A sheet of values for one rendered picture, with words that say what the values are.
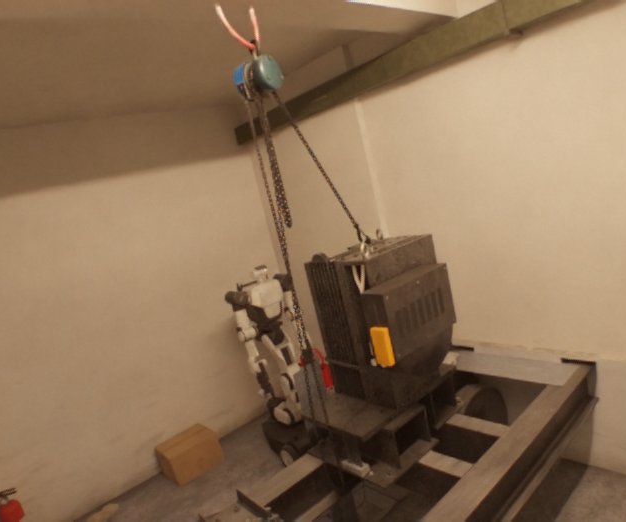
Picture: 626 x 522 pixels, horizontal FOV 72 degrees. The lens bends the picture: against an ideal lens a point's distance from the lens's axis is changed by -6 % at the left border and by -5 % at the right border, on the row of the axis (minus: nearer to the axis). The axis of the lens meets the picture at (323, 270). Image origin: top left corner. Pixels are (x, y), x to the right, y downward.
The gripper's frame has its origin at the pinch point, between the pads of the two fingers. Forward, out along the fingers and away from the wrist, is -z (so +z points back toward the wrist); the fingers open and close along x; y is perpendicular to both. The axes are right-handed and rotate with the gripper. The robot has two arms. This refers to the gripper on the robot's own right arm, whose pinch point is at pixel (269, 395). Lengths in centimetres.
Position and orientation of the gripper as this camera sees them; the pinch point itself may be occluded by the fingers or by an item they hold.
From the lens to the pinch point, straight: 349.2
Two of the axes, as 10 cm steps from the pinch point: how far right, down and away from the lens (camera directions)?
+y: 7.4, -2.9, 6.1
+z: -3.5, -9.4, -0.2
